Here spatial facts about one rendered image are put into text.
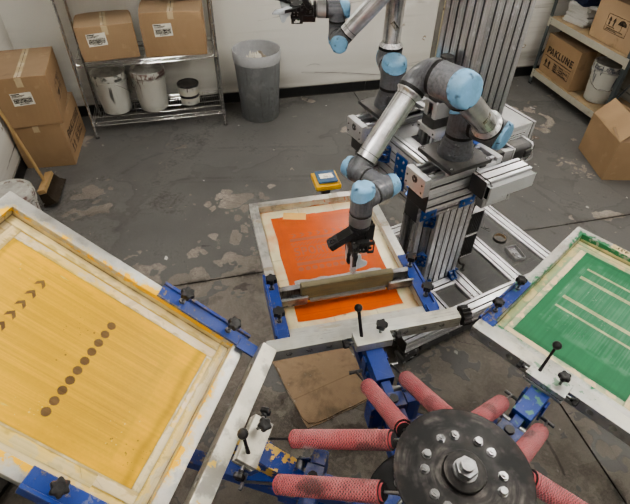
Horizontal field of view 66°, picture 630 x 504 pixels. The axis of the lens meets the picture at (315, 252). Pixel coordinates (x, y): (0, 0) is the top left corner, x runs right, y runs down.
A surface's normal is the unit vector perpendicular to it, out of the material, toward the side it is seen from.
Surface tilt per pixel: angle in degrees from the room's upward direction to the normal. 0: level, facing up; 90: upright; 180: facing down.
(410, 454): 0
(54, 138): 90
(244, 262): 0
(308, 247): 0
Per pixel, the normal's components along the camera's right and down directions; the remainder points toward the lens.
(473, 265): 0.01, -0.73
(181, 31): 0.18, 0.66
